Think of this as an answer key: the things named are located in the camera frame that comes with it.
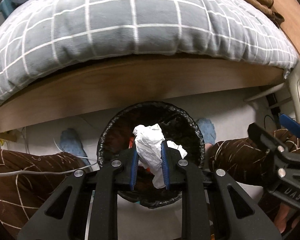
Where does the red plastic bag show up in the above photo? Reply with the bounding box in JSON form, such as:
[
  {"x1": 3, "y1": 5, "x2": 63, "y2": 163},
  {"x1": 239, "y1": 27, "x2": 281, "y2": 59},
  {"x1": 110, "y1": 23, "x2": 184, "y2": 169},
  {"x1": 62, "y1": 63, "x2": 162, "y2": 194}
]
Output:
[{"x1": 128, "y1": 137, "x2": 135, "y2": 149}]

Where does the white tissue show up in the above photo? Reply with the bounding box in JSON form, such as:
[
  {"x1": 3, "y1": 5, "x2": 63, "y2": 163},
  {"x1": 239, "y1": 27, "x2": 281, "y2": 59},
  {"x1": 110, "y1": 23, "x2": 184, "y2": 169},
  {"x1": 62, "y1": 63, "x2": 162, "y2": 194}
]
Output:
[{"x1": 132, "y1": 123, "x2": 188, "y2": 189}]

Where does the black lined trash bin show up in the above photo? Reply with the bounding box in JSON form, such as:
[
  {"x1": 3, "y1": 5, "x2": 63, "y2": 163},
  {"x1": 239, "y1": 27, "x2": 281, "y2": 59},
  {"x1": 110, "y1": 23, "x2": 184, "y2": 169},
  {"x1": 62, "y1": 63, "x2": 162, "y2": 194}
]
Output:
[{"x1": 96, "y1": 101, "x2": 205, "y2": 209}]

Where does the person's right hand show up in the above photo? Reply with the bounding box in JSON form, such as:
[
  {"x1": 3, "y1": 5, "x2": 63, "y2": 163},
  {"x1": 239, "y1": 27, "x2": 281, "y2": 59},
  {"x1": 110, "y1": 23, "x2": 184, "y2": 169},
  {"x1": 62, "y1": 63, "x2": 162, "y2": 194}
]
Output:
[{"x1": 274, "y1": 203, "x2": 293, "y2": 233}]

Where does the brown patterned right trouser leg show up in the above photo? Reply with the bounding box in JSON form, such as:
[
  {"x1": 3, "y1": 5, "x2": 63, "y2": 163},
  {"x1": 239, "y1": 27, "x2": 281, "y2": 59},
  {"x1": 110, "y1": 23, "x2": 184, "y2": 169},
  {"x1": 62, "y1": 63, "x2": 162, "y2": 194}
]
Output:
[{"x1": 205, "y1": 137, "x2": 270, "y2": 186}]

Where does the brown patterned trouser leg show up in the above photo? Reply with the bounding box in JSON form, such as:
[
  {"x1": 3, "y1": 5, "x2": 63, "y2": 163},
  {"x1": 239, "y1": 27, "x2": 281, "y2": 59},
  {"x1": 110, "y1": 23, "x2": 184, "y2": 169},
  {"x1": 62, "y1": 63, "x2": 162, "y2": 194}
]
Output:
[
  {"x1": 205, "y1": 137, "x2": 270, "y2": 186},
  {"x1": 0, "y1": 150, "x2": 90, "y2": 238}
]

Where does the blue slipper right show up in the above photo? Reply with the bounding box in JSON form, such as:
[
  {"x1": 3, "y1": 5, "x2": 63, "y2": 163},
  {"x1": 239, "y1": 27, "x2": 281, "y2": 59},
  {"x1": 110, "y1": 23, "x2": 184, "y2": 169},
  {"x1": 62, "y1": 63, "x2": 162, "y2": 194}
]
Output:
[{"x1": 197, "y1": 118, "x2": 216, "y2": 145}]

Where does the blue slipper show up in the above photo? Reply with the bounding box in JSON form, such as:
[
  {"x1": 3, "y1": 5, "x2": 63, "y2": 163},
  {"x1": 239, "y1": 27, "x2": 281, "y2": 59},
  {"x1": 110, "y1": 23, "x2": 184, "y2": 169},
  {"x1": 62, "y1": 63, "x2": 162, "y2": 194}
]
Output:
[
  {"x1": 197, "y1": 118, "x2": 216, "y2": 145},
  {"x1": 59, "y1": 128, "x2": 90, "y2": 166}
]

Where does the blue slipper left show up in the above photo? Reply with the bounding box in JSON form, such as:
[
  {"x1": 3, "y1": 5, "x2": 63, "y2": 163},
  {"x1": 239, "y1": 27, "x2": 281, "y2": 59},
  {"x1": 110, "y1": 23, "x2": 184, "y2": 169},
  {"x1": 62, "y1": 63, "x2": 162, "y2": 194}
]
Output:
[{"x1": 59, "y1": 128, "x2": 90, "y2": 166}]

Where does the brown patterned left trouser leg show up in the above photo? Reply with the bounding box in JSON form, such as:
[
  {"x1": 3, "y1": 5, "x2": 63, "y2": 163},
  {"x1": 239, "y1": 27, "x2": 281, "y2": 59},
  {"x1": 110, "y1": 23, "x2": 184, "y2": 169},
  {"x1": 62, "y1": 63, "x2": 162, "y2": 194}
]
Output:
[{"x1": 0, "y1": 150, "x2": 90, "y2": 238}]

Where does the grey checked bed sheet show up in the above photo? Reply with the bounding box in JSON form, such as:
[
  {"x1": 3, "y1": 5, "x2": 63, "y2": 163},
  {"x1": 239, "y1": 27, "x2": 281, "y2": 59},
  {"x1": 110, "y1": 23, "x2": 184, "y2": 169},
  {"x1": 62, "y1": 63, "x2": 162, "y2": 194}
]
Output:
[{"x1": 0, "y1": 0, "x2": 299, "y2": 106}]

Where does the teal suitcase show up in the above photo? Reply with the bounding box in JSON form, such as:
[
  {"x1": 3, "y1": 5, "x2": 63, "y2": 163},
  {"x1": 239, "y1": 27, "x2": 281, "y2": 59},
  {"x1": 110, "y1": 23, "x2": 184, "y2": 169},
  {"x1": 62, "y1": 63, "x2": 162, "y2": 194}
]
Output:
[{"x1": 0, "y1": 0, "x2": 17, "y2": 19}]

